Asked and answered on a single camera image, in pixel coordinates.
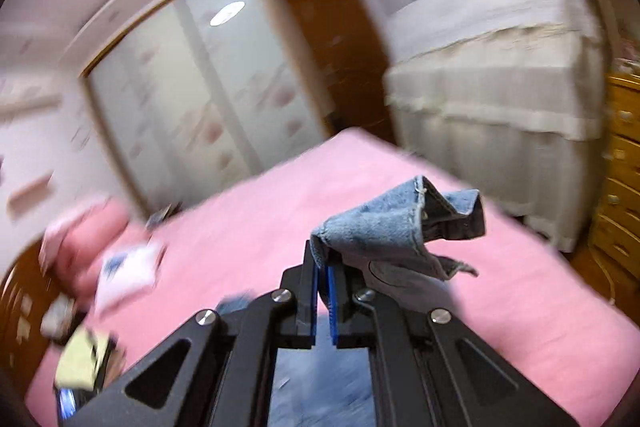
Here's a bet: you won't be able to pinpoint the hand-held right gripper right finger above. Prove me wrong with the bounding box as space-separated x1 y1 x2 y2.
325 257 581 427

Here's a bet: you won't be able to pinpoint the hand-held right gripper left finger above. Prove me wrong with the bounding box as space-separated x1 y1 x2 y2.
65 239 321 427

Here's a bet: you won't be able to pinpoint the blue denim jeans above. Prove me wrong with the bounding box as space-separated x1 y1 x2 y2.
216 176 487 427

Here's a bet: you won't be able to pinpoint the white pillow with blue print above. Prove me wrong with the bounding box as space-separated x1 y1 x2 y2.
94 241 167 317

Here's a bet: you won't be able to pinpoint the white sliding-door wardrobe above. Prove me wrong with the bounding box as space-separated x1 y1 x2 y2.
81 0 332 219

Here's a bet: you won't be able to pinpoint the yellow-green cloth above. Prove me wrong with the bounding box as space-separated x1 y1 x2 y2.
54 326 114 391

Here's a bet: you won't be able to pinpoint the pink pillow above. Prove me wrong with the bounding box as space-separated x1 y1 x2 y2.
40 199 134 304

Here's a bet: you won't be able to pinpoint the brown wooden door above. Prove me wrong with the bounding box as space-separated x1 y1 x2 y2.
279 0 397 144

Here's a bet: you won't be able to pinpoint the grey cloth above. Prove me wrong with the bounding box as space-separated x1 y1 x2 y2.
40 296 77 339

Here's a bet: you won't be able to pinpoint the wooden headboard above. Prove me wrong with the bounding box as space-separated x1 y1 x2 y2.
0 241 62 375

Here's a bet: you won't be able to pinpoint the wooden chest of drawers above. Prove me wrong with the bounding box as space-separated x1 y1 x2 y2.
587 73 640 279

